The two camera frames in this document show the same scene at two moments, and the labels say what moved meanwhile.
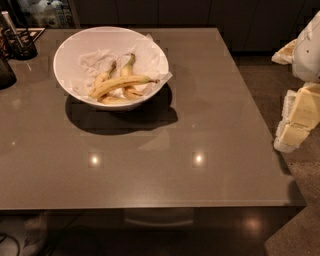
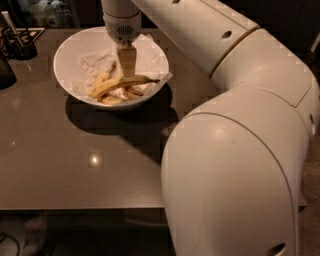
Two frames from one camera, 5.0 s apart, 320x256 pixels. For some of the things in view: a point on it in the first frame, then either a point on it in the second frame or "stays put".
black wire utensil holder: (19, 42) stays put
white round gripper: (308, 53) -> (122, 29)
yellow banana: (103, 77) stays put
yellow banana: (114, 83) stays put
